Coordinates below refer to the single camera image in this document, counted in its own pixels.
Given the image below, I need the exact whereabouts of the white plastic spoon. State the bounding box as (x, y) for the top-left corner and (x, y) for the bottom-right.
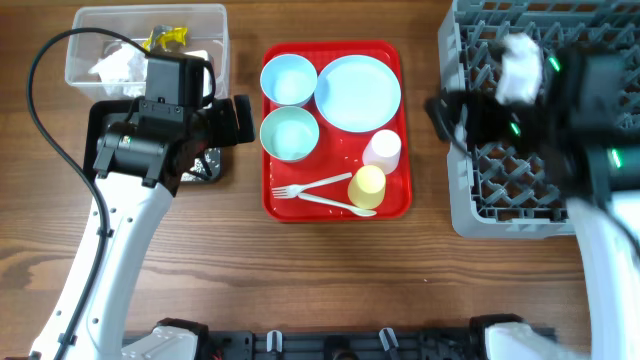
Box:
(298, 193), (377, 217)

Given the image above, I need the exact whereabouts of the white napkin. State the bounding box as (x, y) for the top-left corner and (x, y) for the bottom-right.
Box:
(88, 44), (148, 98)

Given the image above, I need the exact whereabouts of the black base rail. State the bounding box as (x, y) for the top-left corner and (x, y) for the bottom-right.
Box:
(209, 328), (479, 360)

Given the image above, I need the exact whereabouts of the white plastic fork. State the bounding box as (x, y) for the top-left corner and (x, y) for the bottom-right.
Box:
(271, 172), (353, 199)

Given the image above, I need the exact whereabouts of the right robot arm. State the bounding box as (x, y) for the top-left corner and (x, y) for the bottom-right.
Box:
(425, 45), (639, 359)

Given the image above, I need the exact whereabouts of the yellow plastic cup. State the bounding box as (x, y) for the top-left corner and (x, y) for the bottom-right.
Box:
(348, 165), (386, 210)

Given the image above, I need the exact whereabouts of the light blue bowl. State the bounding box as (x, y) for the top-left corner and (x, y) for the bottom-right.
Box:
(260, 54), (318, 107)

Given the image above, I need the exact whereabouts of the clear plastic waste bin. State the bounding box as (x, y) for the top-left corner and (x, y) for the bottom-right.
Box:
(64, 3), (231, 102)

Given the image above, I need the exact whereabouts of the black plastic tray bin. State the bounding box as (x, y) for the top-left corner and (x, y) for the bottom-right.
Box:
(82, 96), (222, 183)

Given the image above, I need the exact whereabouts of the light blue plate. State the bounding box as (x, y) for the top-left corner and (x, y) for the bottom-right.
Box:
(314, 55), (402, 133)

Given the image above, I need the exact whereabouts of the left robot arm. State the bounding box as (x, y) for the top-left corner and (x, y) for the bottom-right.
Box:
(29, 95), (255, 359)

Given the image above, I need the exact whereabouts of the grey dishwasher rack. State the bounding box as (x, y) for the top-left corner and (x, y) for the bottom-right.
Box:
(438, 0), (639, 239)

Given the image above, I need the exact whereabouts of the yellow snack wrapper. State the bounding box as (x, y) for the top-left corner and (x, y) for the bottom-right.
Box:
(142, 25), (189, 51)

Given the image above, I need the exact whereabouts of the pile of white rice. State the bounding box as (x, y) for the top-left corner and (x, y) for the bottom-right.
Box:
(181, 148), (222, 183)

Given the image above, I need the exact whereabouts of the green bowl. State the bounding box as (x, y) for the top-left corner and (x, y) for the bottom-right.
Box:
(259, 106), (320, 163)

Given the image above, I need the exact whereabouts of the pink plastic cup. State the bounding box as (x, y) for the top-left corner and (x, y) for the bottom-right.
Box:
(362, 129), (402, 175)

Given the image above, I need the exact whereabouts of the red serving tray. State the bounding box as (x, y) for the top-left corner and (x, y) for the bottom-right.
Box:
(262, 40), (412, 222)

